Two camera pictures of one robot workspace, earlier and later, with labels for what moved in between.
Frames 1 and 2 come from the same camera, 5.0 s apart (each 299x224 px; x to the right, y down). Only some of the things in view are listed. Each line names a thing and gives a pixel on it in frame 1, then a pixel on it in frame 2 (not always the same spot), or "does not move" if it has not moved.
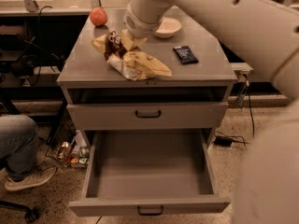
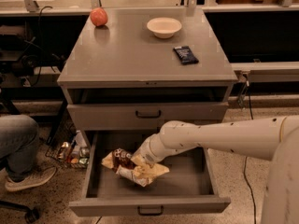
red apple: (98, 16) does not move
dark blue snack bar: (185, 55) does not move
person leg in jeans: (19, 134) does not move
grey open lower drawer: (149, 173) does not move
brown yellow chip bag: (134, 64) → (121, 161)
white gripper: (140, 27) → (146, 153)
